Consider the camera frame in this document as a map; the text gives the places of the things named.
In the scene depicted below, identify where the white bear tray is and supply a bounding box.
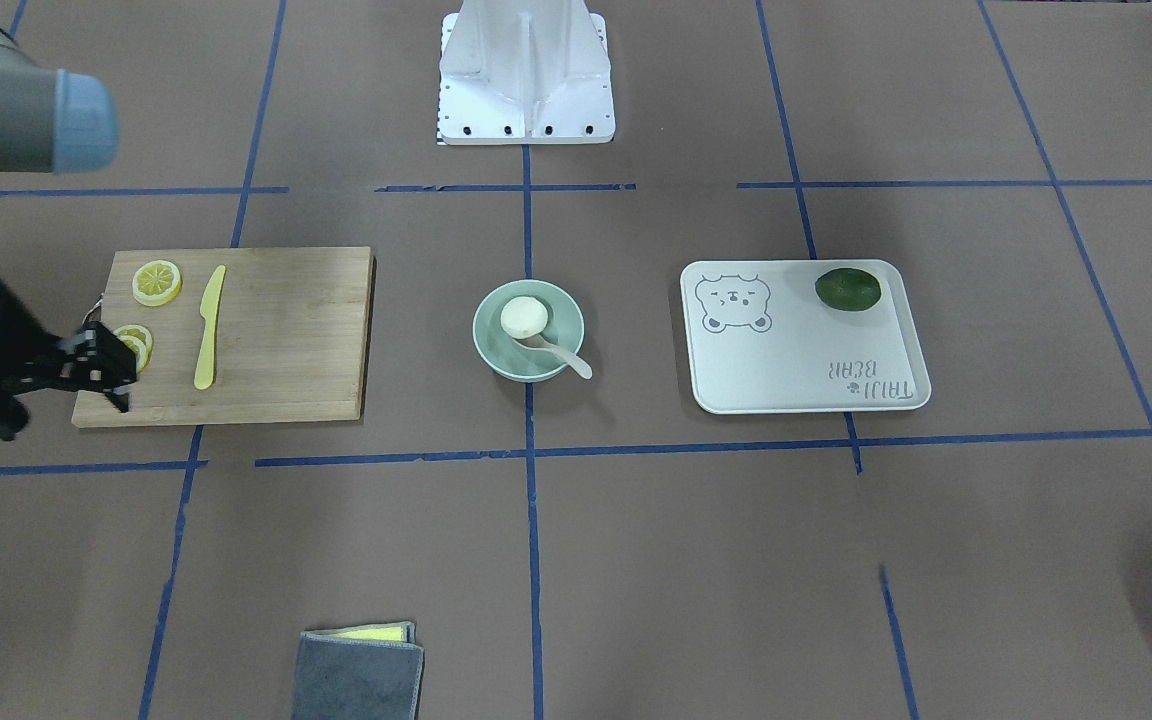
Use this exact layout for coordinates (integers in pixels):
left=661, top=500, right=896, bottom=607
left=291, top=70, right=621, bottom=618
left=680, top=259, right=932, bottom=415

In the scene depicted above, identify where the lemon slice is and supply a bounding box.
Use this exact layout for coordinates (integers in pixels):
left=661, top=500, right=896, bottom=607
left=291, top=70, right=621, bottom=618
left=114, top=324, right=154, bottom=374
left=131, top=259, right=183, bottom=306

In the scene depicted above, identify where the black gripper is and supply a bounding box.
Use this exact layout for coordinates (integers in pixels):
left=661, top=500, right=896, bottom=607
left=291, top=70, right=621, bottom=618
left=0, top=281, right=138, bottom=441

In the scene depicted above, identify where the yellow sponge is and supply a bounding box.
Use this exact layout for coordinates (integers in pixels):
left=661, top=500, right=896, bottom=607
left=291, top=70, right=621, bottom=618
left=332, top=623, right=411, bottom=643

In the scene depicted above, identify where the lemon slice far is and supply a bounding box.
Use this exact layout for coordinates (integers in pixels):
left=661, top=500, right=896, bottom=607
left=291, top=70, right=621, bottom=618
left=131, top=259, right=183, bottom=306

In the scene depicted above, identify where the green ceramic bowl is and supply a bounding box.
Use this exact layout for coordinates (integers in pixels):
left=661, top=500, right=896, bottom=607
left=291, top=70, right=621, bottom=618
left=472, top=279, right=586, bottom=382

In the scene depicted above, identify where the white spoon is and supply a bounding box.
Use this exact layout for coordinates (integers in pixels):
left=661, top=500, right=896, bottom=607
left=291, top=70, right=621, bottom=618
left=515, top=334, right=594, bottom=381

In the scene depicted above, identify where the white steamed bun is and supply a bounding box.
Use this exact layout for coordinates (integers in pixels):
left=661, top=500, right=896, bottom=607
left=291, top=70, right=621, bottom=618
left=499, top=296, right=550, bottom=341

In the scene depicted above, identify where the lemon slice near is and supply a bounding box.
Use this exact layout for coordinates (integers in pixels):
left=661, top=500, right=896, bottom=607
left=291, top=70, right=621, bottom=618
left=114, top=324, right=154, bottom=374

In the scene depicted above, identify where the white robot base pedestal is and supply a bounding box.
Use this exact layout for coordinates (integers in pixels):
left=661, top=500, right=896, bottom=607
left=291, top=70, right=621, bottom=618
left=435, top=1, right=617, bottom=146

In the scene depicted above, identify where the wooden cutting board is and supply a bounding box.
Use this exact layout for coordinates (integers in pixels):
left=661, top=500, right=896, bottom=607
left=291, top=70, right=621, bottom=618
left=71, top=247, right=376, bottom=429

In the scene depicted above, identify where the yellow plastic knife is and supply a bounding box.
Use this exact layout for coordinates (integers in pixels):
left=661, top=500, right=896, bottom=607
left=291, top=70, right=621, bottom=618
left=194, top=264, right=227, bottom=391

